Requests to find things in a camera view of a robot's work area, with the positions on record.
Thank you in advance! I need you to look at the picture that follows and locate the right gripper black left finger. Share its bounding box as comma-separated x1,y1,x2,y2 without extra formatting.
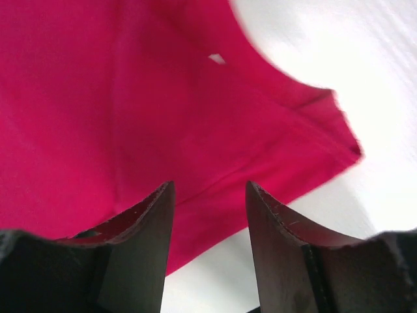
1,181,175,312

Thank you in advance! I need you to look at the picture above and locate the red t shirt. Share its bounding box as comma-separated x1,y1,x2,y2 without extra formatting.
1,1,361,273

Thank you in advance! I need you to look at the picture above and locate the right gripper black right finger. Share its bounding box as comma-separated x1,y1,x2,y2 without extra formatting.
246,182,416,312

